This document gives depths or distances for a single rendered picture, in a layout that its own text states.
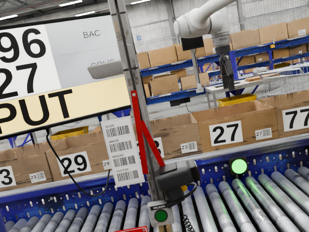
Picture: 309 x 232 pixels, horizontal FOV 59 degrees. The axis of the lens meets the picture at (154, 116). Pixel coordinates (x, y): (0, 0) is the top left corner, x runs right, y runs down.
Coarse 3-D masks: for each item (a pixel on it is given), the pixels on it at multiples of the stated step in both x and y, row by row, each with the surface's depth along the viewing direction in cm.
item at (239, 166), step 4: (236, 160) 132; (240, 160) 131; (232, 164) 132; (236, 164) 131; (240, 164) 131; (244, 164) 131; (232, 168) 132; (236, 168) 132; (240, 168) 132; (244, 168) 132; (236, 172) 132; (240, 172) 132
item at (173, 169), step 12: (168, 168) 73; (180, 168) 72; (192, 168) 71; (156, 180) 72; (168, 180) 71; (180, 180) 71; (192, 180) 71; (168, 192) 74; (180, 192) 74; (168, 204) 74
